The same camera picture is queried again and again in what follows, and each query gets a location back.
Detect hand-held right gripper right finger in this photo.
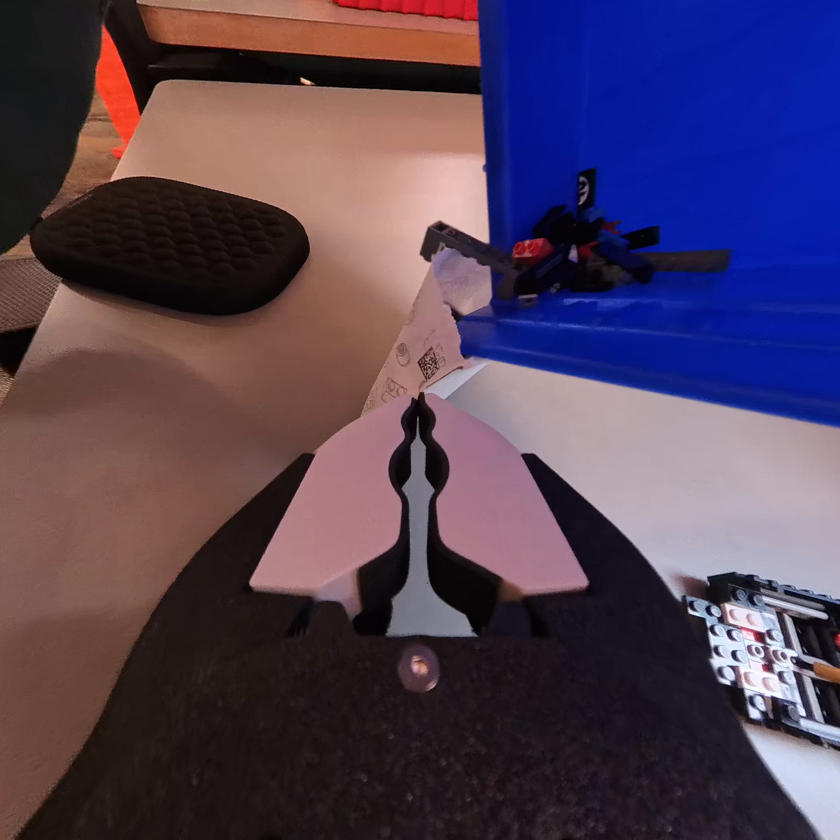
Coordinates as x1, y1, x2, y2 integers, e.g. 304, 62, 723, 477
420, 392, 590, 624

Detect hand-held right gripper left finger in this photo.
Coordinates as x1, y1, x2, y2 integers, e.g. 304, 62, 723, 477
250, 394, 421, 620

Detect single printed paper bag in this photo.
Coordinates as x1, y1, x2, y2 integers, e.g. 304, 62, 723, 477
360, 256, 497, 424

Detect small lego bricks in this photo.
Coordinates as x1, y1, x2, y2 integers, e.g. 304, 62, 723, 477
419, 167, 733, 307

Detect partly built lego car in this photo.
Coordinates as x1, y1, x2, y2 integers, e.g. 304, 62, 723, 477
682, 570, 840, 750

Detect blue plastic bin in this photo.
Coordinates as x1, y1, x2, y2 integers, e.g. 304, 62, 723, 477
457, 0, 840, 429

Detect person's left forearm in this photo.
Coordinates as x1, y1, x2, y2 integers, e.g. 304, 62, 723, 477
0, 0, 110, 258

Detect black padded chair armrest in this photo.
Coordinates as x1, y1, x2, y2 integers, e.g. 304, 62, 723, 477
29, 175, 312, 317

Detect neighbouring wooden desk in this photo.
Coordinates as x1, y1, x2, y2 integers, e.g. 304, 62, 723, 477
137, 0, 481, 70

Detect red plastic bin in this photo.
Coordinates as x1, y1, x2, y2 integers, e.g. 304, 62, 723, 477
334, 0, 481, 22

